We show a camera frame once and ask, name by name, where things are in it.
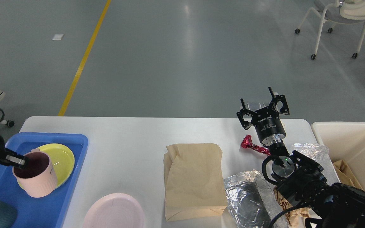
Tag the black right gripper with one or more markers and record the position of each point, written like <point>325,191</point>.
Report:
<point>267,123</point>

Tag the pink mug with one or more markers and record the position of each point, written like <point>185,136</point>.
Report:
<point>38,178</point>

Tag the pink plate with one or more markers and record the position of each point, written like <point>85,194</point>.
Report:
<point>116,210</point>

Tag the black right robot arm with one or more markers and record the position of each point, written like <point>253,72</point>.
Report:
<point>300,179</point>

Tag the floor socket plates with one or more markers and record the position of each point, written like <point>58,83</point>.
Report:
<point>256,105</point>

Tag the red foil wrapper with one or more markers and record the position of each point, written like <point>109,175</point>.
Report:
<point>248,144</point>

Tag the yellow plate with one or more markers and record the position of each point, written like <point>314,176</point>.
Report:
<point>63,160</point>

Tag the crumpled foil sheet right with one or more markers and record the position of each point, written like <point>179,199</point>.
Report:
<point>320,154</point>

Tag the brown paper bag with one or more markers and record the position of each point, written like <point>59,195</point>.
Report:
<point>193,181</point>

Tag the brown paper in bin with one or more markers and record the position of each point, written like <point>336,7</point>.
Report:
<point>345,174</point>

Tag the beige waste bin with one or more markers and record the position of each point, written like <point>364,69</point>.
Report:
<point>345,141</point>

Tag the crumpled brown paper ball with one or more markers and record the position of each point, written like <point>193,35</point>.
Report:
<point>296,217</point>

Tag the white floor label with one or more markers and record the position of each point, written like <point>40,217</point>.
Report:
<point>57,37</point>

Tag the white chair on wheels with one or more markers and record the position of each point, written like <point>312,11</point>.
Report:
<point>347,12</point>

